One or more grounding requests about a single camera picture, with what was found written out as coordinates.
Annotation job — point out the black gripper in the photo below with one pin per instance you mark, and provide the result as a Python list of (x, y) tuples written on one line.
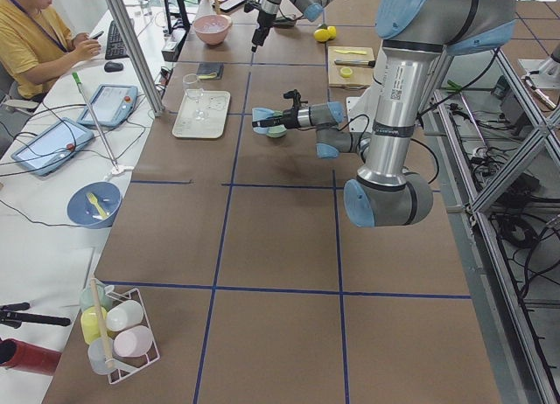
[(289, 118), (263, 18)]

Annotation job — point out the light blue plastic cup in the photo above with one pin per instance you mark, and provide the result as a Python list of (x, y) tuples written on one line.
[(261, 120)]

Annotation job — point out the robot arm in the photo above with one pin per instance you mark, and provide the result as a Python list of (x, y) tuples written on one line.
[(310, 9), (413, 33)]

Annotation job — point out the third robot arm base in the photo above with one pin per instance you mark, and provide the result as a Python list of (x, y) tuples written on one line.
[(542, 73)]

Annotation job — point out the green ceramic bowl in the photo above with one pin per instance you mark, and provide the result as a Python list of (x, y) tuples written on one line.
[(276, 131)]

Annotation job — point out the pink bowl of ice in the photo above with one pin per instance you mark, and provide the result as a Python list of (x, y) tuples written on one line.
[(212, 29)]

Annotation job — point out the blue bowl with fork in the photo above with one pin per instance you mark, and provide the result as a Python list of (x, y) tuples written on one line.
[(95, 206)]

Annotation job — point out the yellow lemon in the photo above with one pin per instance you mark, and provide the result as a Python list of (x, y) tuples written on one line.
[(332, 31), (323, 35)]

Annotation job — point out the grey yellow folded cloth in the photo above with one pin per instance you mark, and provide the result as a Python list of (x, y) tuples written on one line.
[(210, 70)]

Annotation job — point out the cream bear serving tray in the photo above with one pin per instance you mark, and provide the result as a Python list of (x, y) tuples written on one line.
[(216, 104)]

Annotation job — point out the yellow plastic knife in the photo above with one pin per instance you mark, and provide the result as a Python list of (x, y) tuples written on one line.
[(355, 52)]

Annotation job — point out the wooden cutting board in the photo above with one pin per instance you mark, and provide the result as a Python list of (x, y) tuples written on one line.
[(362, 76)]

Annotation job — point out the clear wine glass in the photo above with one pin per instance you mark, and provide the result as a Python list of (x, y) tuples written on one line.
[(193, 97)]

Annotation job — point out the steel knife sharpener rod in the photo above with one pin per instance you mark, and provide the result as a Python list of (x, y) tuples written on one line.
[(355, 63)]

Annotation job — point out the black keyboard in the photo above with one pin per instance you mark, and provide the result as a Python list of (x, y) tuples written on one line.
[(115, 48)]

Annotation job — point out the black computer mouse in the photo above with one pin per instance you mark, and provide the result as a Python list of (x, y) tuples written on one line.
[(113, 67)]

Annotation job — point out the far teach pendant tablet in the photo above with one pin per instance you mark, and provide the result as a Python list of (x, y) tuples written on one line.
[(113, 104)]

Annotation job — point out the teach pendant tablet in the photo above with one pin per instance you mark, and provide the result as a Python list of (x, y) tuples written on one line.
[(113, 104), (49, 150)]

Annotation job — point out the person in yellow shirt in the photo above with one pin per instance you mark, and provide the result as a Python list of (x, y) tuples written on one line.
[(37, 47)]

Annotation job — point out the near teach pendant tablet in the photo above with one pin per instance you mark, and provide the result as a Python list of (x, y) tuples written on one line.
[(49, 150)]

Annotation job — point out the black tripod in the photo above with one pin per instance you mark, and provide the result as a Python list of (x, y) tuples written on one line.
[(14, 315)]

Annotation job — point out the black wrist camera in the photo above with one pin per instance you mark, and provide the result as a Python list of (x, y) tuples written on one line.
[(295, 96)]

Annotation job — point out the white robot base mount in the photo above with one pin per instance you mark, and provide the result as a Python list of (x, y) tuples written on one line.
[(360, 113)]

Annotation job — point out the aluminium frame post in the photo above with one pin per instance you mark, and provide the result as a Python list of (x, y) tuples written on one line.
[(119, 13)]

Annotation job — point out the white wire cup rack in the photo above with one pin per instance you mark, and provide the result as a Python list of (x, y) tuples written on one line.
[(117, 331)]

